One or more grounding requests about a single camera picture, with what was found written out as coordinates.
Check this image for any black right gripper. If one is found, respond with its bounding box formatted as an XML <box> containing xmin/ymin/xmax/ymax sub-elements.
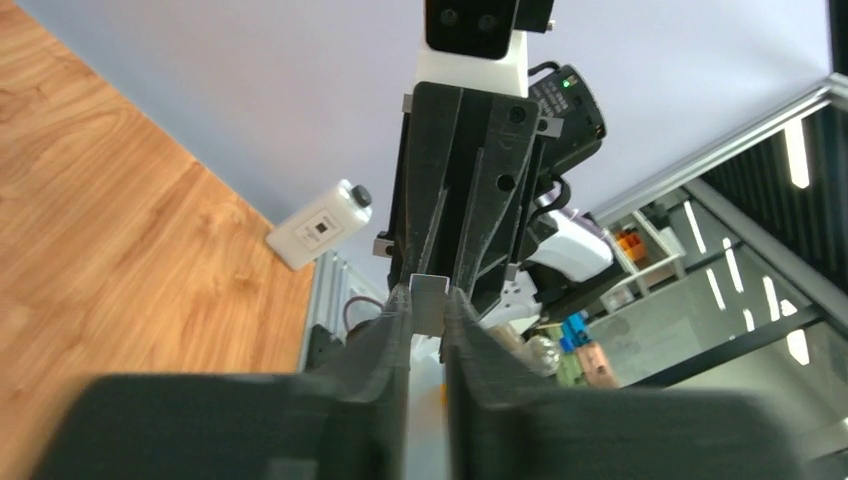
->
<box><xmin>375</xmin><ymin>82</ymin><xmax>617</xmax><ymax>315</ymax></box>

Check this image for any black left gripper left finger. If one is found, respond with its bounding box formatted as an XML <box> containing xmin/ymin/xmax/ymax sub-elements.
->
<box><xmin>30</xmin><ymin>285</ymin><xmax>412</xmax><ymax>479</ymax></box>

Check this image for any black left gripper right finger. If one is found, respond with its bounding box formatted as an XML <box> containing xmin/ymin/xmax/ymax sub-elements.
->
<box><xmin>443</xmin><ymin>291</ymin><xmax>809</xmax><ymax>479</ymax></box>

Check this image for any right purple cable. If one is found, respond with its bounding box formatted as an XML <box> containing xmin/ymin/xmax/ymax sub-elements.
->
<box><xmin>342</xmin><ymin>295</ymin><xmax>389</xmax><ymax>333</ymax></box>

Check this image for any white bottle black cap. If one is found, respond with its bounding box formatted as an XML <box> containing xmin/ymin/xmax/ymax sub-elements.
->
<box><xmin>265</xmin><ymin>179</ymin><xmax>373</xmax><ymax>270</ymax></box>

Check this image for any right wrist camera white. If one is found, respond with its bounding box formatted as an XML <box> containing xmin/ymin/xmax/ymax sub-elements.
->
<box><xmin>414</xmin><ymin>0</ymin><xmax>555</xmax><ymax>97</ymax></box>

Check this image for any staple strip unloaded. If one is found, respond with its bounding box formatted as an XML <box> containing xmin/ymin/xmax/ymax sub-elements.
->
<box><xmin>409</xmin><ymin>274</ymin><xmax>450</xmax><ymax>337</ymax></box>

